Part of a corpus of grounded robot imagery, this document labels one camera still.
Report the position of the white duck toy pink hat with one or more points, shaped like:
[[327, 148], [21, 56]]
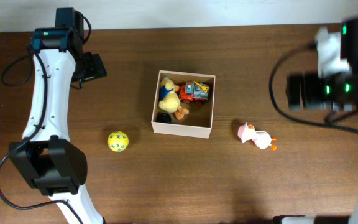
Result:
[[261, 139]]

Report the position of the yellow ball with letters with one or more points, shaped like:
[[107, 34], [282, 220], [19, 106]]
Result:
[[118, 141]]

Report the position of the yellow plush duck blue scarf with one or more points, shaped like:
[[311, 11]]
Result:
[[169, 100]]

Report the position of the black round cap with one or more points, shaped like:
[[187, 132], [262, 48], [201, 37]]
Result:
[[163, 118]]

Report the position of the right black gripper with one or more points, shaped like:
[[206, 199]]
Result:
[[295, 91]]

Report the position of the pink cardboard box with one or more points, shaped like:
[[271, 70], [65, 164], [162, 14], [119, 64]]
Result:
[[199, 122]]

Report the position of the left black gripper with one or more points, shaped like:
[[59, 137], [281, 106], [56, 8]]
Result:
[[98, 68]]

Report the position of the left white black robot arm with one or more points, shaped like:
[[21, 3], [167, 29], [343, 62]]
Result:
[[45, 158]]

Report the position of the red grey toy truck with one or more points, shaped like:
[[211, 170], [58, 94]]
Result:
[[194, 92]]

